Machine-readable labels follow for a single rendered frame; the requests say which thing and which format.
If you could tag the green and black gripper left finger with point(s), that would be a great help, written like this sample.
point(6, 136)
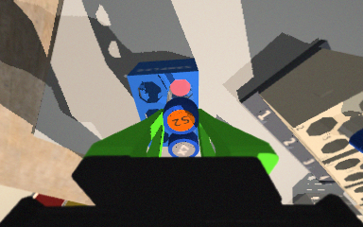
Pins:
point(134, 140)

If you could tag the blue tube rack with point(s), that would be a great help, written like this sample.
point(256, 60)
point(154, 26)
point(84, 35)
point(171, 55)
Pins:
point(155, 78)

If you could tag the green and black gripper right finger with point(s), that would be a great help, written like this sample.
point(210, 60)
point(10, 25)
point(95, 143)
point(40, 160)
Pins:
point(231, 141)

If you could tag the grey flat mat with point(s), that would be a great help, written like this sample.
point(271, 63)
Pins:
point(237, 45)

